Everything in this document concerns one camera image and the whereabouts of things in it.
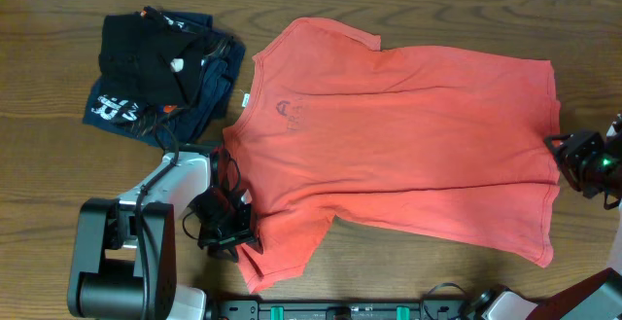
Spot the navy printed folded shirt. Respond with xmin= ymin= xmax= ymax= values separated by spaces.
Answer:
xmin=83 ymin=11 xmax=246 ymax=147

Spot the red t-shirt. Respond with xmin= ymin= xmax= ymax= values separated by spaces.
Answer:
xmin=224 ymin=18 xmax=561 ymax=293

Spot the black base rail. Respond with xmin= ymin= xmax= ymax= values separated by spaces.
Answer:
xmin=203 ymin=283 xmax=494 ymax=320

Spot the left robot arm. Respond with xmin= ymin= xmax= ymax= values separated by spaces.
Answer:
xmin=67 ymin=144 xmax=263 ymax=320

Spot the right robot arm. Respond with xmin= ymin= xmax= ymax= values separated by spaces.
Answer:
xmin=460 ymin=115 xmax=621 ymax=320

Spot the black folded garment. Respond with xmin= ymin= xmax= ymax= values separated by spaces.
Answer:
xmin=98 ymin=7 xmax=209 ymax=107

